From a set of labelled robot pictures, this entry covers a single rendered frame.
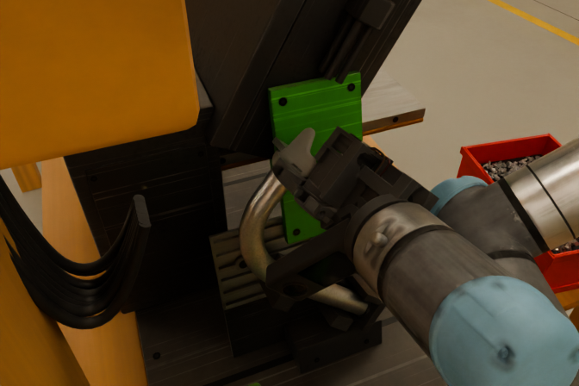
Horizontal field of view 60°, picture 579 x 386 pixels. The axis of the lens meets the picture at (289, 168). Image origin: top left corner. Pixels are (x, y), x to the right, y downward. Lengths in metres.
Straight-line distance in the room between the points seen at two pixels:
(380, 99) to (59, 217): 0.64
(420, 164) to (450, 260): 2.21
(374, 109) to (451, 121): 2.09
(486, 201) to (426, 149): 2.17
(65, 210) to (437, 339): 0.85
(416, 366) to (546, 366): 0.47
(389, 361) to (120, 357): 0.39
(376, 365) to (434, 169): 1.84
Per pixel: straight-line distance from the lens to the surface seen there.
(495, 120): 2.98
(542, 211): 0.47
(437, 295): 0.32
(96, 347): 0.85
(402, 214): 0.38
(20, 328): 0.41
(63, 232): 1.02
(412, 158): 2.57
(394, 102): 0.83
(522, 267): 0.45
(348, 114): 0.61
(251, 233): 0.59
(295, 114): 0.59
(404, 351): 0.79
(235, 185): 1.00
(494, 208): 0.47
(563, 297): 1.07
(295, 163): 0.52
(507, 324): 0.30
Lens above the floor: 1.57
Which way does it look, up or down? 40 degrees down
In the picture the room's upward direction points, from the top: straight up
